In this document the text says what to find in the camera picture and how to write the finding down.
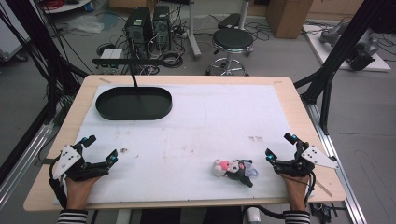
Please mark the grey robot device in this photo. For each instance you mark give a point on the grey robot device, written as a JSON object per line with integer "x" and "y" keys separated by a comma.
{"x": 362, "y": 49}

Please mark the black foot pedal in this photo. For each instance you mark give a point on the black foot pedal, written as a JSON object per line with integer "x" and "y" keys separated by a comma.
{"x": 229, "y": 21}

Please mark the black round stool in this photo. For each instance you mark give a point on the black round stool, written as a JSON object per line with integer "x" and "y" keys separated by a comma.
{"x": 233, "y": 40}

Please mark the brown cardboard box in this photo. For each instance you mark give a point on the brown cardboard box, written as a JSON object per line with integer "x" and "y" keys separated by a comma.
{"x": 288, "y": 17}

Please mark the slim black computer tower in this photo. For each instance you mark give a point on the slim black computer tower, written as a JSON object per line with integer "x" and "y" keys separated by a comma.
{"x": 161, "y": 26}

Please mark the aluminium rail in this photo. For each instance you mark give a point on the aluminium rail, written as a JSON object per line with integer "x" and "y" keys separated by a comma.
{"x": 339, "y": 161}
{"x": 28, "y": 155}

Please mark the white desk leg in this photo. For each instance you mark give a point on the white desk leg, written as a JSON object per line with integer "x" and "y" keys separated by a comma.
{"x": 193, "y": 34}

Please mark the white box device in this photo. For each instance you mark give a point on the white box device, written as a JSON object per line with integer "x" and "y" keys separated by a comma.
{"x": 111, "y": 56}

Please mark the black metal frame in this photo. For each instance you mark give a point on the black metal frame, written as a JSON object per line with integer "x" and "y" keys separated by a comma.
{"x": 342, "y": 40}
{"x": 53, "y": 62}

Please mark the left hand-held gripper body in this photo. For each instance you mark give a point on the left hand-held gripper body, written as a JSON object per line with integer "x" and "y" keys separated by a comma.
{"x": 67, "y": 158}

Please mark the person's left hand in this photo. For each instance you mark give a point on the person's left hand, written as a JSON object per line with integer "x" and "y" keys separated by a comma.
{"x": 78, "y": 191}

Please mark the person's dark legs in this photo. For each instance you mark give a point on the person's dark legs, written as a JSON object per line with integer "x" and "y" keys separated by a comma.
{"x": 190, "y": 216}

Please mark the clear plastic bag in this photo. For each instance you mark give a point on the clear plastic bag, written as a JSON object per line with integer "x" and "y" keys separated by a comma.
{"x": 84, "y": 24}

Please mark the black and pink plush toy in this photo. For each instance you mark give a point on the black and pink plush toy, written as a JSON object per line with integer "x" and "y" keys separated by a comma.
{"x": 235, "y": 169}

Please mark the black camera stand bar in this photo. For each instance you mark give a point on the black camera stand bar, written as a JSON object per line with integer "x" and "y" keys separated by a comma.
{"x": 130, "y": 62}

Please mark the white floor board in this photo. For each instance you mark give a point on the white floor board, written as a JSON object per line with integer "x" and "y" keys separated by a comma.
{"x": 317, "y": 46}

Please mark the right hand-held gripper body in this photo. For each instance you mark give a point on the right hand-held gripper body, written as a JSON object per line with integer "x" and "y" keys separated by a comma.
{"x": 306, "y": 161}

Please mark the white round table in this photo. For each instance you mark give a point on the white round table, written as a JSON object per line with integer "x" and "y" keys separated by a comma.
{"x": 67, "y": 6}

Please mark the large black computer tower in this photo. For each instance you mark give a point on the large black computer tower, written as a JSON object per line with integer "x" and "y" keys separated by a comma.
{"x": 138, "y": 31}

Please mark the black oval tray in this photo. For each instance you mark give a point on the black oval tray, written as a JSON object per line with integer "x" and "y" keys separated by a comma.
{"x": 134, "y": 104}

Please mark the white table mat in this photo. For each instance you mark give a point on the white table mat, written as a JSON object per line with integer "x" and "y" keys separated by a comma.
{"x": 193, "y": 124}

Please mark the white cylinder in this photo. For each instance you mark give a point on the white cylinder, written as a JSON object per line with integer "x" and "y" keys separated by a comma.
{"x": 253, "y": 215}

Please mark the person's right hand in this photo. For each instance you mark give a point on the person's right hand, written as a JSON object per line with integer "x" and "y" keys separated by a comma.
{"x": 294, "y": 190}

